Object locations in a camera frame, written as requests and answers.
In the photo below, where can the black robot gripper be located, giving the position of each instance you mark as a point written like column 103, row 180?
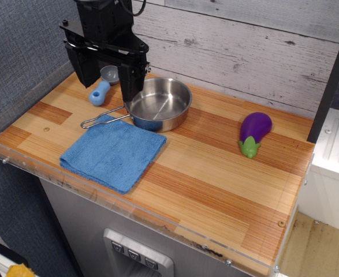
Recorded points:
column 103, row 35

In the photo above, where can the blue cloth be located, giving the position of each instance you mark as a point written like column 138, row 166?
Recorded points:
column 114, row 155

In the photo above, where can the light blue toy spoon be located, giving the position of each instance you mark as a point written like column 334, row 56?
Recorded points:
column 109, row 76

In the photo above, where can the stainless steel pan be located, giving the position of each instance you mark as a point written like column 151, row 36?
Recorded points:
column 161, row 106

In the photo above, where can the purple toy eggplant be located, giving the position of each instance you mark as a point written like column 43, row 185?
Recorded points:
column 253, row 128

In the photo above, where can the grey toy fridge cabinet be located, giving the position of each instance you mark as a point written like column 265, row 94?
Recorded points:
column 107, row 243

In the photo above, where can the clear acrylic table guard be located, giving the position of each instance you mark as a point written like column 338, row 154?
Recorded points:
column 217, row 201

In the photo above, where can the black vertical post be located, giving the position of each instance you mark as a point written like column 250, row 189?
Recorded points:
column 325, row 103

